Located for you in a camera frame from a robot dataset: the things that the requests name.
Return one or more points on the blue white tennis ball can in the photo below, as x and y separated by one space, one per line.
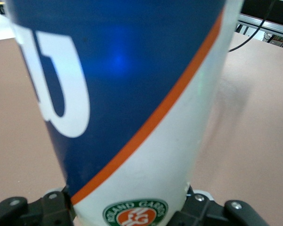
132 94

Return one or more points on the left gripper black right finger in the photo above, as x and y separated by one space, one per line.
214 214

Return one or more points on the silver aluminium frame rail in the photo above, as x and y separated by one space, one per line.
280 30

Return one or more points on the brown table mat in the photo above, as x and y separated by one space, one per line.
250 141

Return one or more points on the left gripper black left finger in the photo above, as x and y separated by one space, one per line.
26 214

